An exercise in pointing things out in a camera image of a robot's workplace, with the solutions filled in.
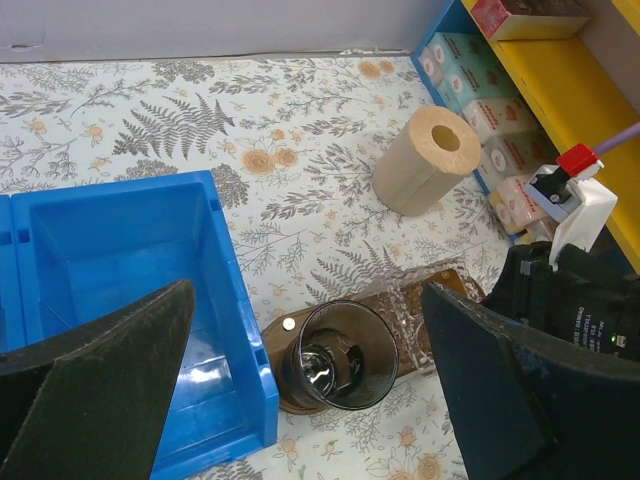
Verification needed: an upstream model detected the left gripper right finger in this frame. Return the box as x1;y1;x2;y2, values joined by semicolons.
422;283;639;479

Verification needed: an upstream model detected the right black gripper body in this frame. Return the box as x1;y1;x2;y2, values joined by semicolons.
481;241;639;360

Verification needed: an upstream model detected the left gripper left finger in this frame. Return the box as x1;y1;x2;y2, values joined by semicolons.
1;280;195;479

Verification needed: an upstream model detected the clear acrylic holder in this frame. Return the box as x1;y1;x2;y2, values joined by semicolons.
356;257;484;378

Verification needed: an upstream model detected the oval wooden tray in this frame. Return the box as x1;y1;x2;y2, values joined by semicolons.
263;262;485;415

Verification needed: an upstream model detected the blue double bin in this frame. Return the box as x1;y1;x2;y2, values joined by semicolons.
1;171;279;479

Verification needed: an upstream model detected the brown toilet paper roll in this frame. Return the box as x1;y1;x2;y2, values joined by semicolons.
371;106;481;217

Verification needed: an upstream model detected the colourful shelf unit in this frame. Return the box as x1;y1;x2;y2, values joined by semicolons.
409;0;640;276

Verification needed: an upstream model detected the red box on shelf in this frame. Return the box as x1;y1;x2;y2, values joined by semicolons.
471;0;591;41

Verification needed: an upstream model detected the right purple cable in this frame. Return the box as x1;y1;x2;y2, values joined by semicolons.
592;122;640;156

